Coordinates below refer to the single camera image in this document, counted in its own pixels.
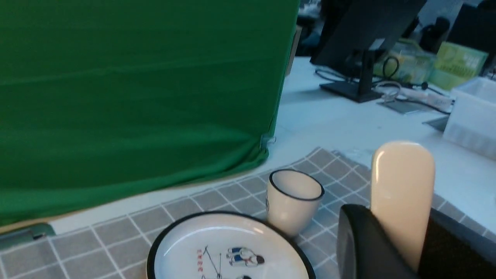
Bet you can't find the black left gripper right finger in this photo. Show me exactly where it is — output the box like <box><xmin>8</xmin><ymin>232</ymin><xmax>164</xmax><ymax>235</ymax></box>
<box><xmin>418</xmin><ymin>208</ymin><xmax>496</xmax><ymax>279</ymax></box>

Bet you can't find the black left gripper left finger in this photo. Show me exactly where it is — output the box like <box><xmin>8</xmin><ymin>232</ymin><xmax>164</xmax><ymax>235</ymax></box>
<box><xmin>336</xmin><ymin>204</ymin><xmax>418</xmax><ymax>279</ymax></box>

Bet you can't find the plain white spoon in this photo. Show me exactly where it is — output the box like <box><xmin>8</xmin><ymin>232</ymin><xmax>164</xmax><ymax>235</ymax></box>
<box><xmin>370</xmin><ymin>141</ymin><xmax>436</xmax><ymax>271</ymax></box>

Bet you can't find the black-rimmed white cup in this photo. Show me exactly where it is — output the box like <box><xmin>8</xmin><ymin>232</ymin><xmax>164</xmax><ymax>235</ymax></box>
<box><xmin>265</xmin><ymin>169</ymin><xmax>325</xmax><ymax>237</ymax></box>

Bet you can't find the illustrated black-rimmed plate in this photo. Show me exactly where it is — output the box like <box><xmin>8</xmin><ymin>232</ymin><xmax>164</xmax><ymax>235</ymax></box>
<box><xmin>146</xmin><ymin>211</ymin><xmax>316</xmax><ymax>279</ymax></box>

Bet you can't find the white plastic storage box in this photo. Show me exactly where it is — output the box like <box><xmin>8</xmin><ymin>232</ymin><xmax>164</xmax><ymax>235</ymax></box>
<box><xmin>443</xmin><ymin>77</ymin><xmax>496</xmax><ymax>160</ymax></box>

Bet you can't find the metal backdrop clip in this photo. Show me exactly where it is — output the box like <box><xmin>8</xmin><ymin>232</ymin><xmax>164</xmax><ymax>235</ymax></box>
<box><xmin>259</xmin><ymin>134</ymin><xmax>277</xmax><ymax>151</ymax></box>

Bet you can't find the green packaged box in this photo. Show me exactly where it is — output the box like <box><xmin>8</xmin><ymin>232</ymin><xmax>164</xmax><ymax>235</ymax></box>
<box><xmin>428</xmin><ymin>42</ymin><xmax>489</xmax><ymax>91</ymax></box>

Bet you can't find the black computer monitor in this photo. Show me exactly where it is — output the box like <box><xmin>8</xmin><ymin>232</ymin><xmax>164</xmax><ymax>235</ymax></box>
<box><xmin>310</xmin><ymin>0</ymin><xmax>426</xmax><ymax>103</ymax></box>

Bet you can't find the grey checked tablecloth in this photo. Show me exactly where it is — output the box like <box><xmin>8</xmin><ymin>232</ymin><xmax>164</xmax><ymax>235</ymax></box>
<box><xmin>0</xmin><ymin>146</ymin><xmax>496</xmax><ymax>279</ymax></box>

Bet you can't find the green backdrop cloth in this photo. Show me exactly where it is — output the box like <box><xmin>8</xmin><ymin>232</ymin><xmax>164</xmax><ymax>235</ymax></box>
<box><xmin>0</xmin><ymin>0</ymin><xmax>300</xmax><ymax>226</ymax></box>

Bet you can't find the grey metal bar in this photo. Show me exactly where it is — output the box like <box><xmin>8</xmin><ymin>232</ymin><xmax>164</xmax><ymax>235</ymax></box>
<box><xmin>0</xmin><ymin>223</ymin><xmax>56</xmax><ymax>250</ymax></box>

